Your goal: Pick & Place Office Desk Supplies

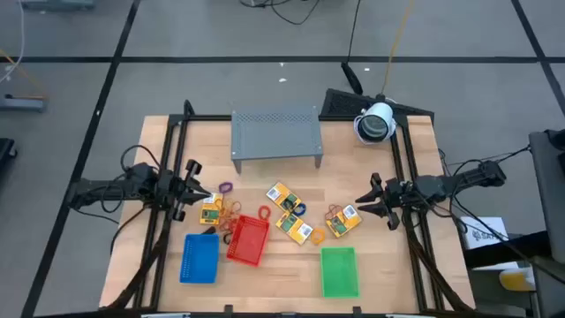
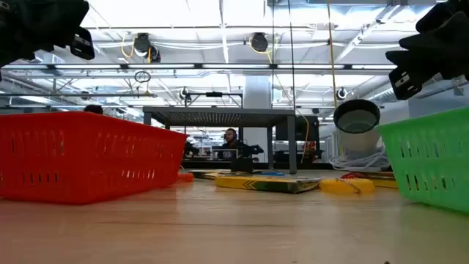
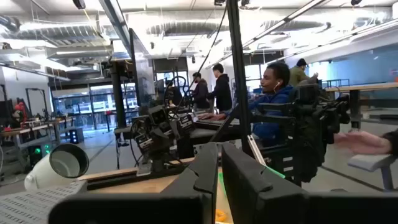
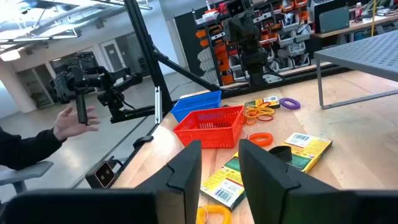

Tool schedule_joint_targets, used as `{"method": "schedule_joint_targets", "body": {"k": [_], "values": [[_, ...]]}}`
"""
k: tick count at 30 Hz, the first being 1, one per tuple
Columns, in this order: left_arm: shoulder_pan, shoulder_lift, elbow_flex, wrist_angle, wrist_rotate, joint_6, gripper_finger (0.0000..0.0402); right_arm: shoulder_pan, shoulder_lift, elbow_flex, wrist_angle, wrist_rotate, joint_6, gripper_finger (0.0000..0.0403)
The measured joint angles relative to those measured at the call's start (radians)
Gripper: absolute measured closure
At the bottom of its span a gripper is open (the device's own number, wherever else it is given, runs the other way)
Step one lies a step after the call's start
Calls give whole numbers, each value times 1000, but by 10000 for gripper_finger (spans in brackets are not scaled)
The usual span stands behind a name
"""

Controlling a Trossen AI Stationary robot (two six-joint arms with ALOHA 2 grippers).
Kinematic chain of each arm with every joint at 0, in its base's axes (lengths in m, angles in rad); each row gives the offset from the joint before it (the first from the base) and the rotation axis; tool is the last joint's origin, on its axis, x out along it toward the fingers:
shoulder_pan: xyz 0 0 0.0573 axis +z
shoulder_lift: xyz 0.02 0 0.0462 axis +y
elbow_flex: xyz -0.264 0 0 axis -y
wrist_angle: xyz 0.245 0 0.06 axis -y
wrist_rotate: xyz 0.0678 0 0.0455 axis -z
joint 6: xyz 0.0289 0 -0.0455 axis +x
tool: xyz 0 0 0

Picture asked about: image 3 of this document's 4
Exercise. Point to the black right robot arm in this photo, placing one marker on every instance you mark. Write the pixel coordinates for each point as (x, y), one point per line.
(155, 137)

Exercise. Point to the black structural column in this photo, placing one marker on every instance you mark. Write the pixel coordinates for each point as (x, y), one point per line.
(118, 99)

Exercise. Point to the person's forearm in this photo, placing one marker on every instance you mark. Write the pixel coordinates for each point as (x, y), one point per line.
(392, 141)

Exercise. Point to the grey perforated metal riser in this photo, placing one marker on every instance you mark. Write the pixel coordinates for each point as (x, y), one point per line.
(28, 205)

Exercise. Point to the yellow rubber band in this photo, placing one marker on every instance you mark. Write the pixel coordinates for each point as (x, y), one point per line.
(220, 215)

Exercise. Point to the white round camera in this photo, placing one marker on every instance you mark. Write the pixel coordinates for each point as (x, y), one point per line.
(40, 177)

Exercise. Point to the person's hand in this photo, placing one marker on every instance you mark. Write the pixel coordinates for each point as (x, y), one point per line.
(360, 143)

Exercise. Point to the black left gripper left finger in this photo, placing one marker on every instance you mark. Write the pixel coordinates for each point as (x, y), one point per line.
(199, 186)

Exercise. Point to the wooden workbench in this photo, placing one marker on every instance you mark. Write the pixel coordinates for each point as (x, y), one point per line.
(31, 128)

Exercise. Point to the wooden-top table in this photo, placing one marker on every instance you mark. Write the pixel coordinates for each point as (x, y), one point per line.
(367, 86)

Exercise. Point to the black aluminium table frame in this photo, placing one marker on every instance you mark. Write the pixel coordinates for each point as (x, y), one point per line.
(238, 77)

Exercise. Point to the silver ventilation duct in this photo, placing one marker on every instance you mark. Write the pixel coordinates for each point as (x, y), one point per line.
(186, 28)

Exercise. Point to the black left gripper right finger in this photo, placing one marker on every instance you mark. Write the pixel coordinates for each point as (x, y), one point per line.
(248, 193)

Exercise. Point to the grey chair seat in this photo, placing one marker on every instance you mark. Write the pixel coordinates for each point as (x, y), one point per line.
(370, 161)

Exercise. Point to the person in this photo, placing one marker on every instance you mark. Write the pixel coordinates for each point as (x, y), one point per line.
(222, 93)
(273, 99)
(201, 95)
(297, 76)

